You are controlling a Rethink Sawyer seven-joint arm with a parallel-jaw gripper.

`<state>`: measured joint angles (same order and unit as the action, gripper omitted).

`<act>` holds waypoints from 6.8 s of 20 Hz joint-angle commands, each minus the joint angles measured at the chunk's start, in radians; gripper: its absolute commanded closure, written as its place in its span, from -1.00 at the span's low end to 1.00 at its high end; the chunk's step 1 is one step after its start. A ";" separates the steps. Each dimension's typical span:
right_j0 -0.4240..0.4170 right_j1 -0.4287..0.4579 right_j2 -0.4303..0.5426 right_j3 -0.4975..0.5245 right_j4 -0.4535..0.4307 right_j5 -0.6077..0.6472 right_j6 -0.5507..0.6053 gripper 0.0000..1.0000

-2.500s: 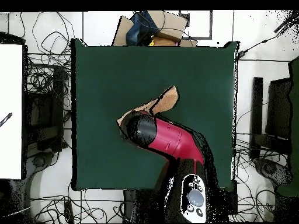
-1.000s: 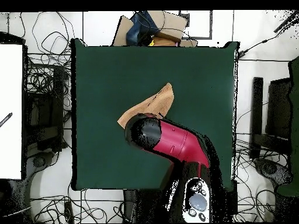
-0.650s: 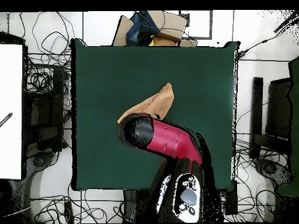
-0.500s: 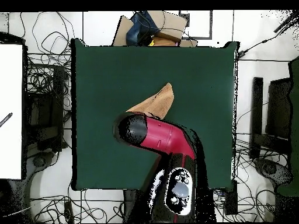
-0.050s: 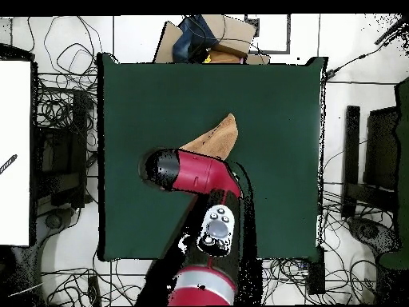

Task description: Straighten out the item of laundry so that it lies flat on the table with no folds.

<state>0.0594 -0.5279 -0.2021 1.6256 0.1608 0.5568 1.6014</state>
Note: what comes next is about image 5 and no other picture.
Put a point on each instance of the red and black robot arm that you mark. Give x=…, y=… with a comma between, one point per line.
x=198, y=172

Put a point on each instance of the blue garment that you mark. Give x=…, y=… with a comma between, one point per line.
x=188, y=41

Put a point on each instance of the brown cardboard box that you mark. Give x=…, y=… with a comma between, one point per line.
x=233, y=32

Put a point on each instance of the black upright bar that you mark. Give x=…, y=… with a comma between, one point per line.
x=351, y=144

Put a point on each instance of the orange terry towel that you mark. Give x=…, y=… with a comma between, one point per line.
x=220, y=137

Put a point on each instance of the striped black rod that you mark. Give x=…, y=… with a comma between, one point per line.
x=9, y=163

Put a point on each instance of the flat brown cardboard sheet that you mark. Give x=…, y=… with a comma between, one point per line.
x=167, y=41

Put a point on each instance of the white panel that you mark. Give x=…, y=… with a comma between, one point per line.
x=14, y=144

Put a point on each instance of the black pedestal leg with foot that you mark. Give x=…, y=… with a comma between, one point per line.
x=370, y=232
x=52, y=221

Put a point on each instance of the black equipment stand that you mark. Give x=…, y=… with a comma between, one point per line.
x=60, y=153

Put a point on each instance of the dark green table cloth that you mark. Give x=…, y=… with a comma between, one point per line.
x=159, y=96

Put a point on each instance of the black box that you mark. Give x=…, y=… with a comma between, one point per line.
x=316, y=275

